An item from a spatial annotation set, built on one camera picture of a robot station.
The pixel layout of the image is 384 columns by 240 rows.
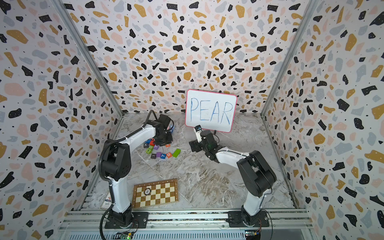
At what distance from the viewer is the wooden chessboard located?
30.9 inches

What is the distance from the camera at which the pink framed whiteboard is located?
1050 mm

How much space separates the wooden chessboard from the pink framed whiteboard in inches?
18.0
